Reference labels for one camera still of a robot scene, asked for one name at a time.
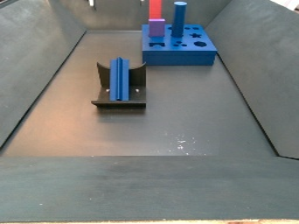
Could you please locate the blue star prism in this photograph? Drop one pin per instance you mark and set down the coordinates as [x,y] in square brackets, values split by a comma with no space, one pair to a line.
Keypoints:
[119,79]

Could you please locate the dark curved fixture cradle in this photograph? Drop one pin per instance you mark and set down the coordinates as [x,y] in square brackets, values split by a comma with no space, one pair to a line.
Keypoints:
[137,89]

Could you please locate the red rectangular block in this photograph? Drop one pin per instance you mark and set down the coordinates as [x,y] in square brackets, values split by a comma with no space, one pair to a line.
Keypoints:
[155,9]

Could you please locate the purple block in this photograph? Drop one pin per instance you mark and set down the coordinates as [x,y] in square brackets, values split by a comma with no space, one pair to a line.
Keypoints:
[157,27]

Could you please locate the blue cylinder peg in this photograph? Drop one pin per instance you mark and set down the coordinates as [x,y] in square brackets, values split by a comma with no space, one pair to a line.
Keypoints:
[178,19]

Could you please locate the blue shape sorter base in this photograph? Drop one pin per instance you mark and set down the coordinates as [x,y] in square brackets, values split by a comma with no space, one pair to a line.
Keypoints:
[191,50]

